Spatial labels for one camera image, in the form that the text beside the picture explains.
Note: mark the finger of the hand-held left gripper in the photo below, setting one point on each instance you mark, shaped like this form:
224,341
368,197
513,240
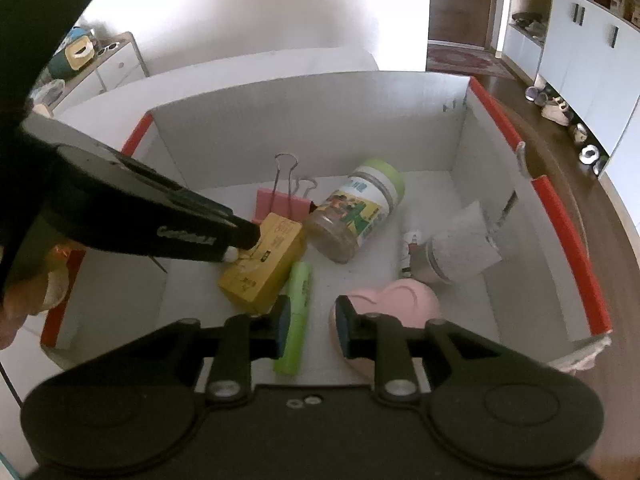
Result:
210,232

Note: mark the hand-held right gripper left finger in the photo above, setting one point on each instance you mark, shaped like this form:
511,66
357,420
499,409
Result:
283,324

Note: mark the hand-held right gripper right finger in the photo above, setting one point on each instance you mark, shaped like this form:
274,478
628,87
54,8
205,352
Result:
343,326

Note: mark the green tube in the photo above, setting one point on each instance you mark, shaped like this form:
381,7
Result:
298,300

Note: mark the yellow small box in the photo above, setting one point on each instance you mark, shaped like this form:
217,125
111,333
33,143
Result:
270,272

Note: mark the pink heart-shaped case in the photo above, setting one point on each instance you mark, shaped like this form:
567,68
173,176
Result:
400,300

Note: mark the pink binder clip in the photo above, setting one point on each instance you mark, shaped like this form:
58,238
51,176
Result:
280,202

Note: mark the clear jar green lid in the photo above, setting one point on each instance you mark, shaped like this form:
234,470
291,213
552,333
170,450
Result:
355,210

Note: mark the speckled cylinder container clear lid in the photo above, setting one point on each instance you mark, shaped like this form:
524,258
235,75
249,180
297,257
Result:
460,250

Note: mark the red cardboard box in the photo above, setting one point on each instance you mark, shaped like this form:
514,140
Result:
350,125

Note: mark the person's left hand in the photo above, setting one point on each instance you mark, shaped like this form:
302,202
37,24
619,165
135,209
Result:
20,310

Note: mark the white side cabinet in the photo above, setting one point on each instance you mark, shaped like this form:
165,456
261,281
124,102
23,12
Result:
110,70

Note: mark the teal and yellow tissue box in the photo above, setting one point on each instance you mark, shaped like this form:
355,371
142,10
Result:
72,55

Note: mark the patterned red rug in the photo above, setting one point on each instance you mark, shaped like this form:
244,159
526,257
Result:
465,60

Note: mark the white shoes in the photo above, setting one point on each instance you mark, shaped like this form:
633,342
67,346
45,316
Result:
550,105

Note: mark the low white cabinet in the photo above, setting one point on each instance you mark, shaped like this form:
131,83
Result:
522,50

